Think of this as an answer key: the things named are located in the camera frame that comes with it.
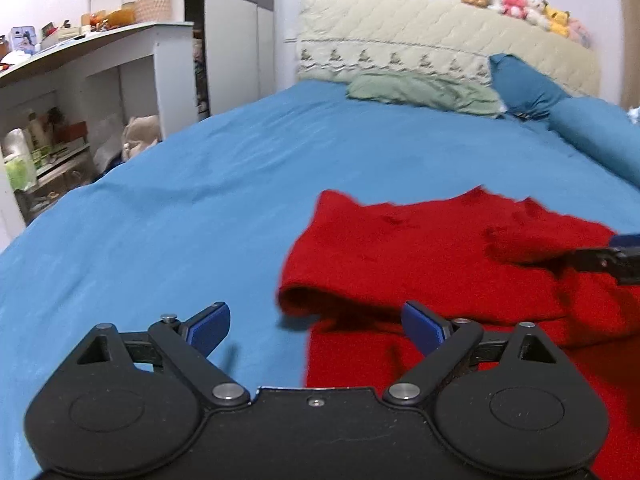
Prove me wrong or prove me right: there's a woven basket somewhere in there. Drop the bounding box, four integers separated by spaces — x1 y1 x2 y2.
134 0 172 23

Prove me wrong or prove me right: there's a beige bag on floor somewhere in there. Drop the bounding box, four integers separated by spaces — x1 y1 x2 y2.
122 115 162 162

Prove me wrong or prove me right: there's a blue bed sheet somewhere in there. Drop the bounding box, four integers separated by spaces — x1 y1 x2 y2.
1 81 639 479

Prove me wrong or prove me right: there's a photo frame on desk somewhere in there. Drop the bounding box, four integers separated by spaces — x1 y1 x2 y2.
10 26 38 55

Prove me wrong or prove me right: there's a dark blue pillow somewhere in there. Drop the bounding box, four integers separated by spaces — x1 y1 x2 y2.
489 53 570 120

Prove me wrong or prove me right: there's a grey white wardrobe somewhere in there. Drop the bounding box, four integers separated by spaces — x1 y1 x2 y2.
186 0 276 116

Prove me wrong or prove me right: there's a green pillow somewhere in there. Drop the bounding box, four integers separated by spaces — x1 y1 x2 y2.
346 73 506 117

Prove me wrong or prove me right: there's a light pink plush toy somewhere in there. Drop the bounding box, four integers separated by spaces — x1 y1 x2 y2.
568 18 591 49

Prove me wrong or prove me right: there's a light blue striped cloth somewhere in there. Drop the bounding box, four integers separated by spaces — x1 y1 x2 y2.
627 107 640 125

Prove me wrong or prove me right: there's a cream quilted headboard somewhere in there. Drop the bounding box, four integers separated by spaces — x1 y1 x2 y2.
296 0 601 96

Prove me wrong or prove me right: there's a red knit sweater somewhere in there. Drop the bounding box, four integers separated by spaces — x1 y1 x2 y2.
278 188 639 479

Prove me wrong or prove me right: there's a white desk shelf unit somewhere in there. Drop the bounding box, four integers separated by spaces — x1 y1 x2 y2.
0 20 198 241

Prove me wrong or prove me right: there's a yellow plush toy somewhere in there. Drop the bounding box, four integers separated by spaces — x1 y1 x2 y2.
542 0 570 38

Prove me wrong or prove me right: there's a blue rolled duvet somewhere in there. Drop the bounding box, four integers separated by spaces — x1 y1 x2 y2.
548 96 639 188

